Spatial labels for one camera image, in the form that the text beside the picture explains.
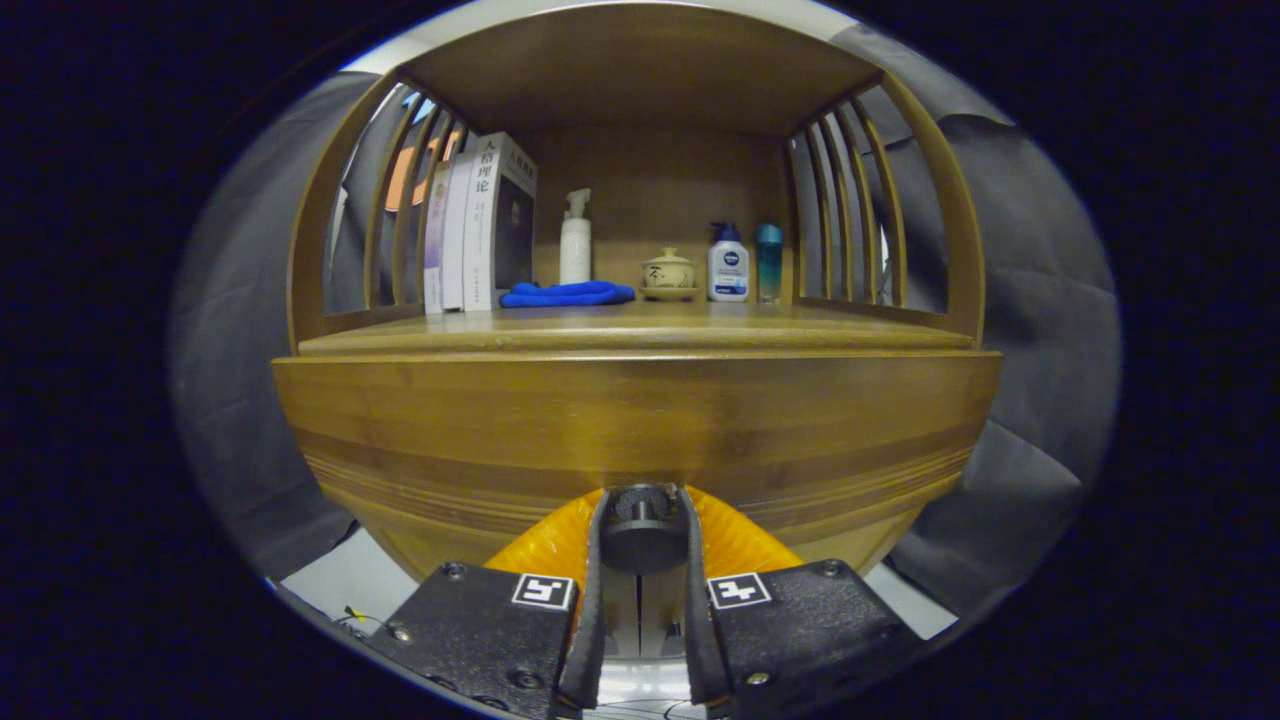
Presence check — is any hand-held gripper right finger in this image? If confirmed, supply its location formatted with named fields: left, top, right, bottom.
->
left=676, top=485, right=926, bottom=720

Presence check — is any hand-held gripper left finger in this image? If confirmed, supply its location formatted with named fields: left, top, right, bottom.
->
left=365, top=487, right=613, bottom=720

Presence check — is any black round drawer knob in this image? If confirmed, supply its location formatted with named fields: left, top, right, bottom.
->
left=600, top=484, right=689, bottom=576

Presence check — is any wooden drawer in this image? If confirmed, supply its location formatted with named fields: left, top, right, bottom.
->
left=272, top=355, right=1004, bottom=586

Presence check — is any wooden countertop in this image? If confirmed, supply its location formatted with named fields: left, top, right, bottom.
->
left=297, top=298, right=978, bottom=357

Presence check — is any wooden cabinet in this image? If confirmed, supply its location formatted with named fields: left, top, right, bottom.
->
left=272, top=0, right=1004, bottom=661

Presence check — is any blue folded cloth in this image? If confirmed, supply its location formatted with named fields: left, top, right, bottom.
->
left=500, top=281, right=637, bottom=309

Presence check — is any beige lidded ceramic teacup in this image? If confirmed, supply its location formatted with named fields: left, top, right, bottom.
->
left=640, top=247, right=699, bottom=302

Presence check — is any white lotion bottle blue cap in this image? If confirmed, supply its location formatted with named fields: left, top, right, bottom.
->
left=707, top=221, right=751, bottom=303

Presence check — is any teal slim bottle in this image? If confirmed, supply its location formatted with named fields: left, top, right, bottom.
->
left=756, top=222, right=784, bottom=304

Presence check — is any white pump bottle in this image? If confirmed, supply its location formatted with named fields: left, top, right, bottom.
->
left=559, top=188, right=593, bottom=285

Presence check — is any thin purple white book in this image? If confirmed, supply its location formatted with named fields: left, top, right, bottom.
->
left=422, top=160, right=454, bottom=314

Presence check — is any thick grey white book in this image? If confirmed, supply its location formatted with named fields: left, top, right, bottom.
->
left=462, top=131, right=539, bottom=312

